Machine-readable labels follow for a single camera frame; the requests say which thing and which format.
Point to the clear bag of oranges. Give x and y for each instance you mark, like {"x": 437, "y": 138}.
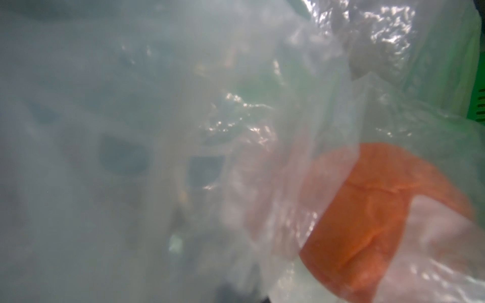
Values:
{"x": 240, "y": 151}

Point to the green plastic basket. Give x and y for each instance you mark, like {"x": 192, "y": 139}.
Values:
{"x": 476, "y": 106}

